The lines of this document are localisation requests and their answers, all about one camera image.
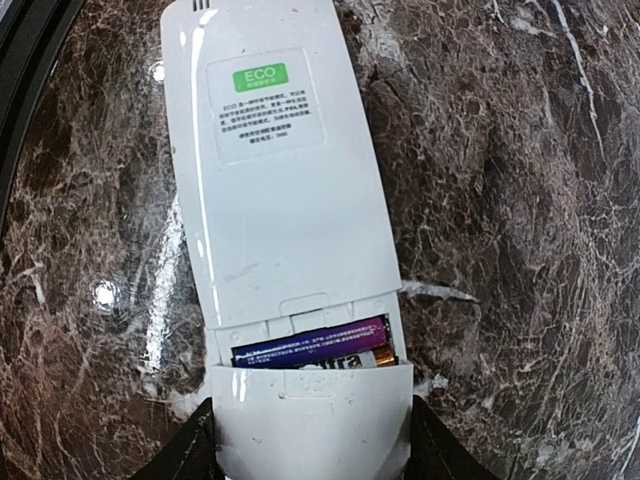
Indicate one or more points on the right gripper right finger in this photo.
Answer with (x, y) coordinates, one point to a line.
(435, 451)

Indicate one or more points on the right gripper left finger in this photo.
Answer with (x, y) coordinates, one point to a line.
(190, 454)

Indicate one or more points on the white battery cover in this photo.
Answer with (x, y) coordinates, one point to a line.
(312, 423)

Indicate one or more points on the brown AAA battery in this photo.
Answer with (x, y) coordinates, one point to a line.
(376, 358)

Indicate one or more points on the blue AAA battery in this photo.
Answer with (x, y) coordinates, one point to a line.
(315, 345)

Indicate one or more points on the white remote control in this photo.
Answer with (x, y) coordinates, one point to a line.
(278, 184)

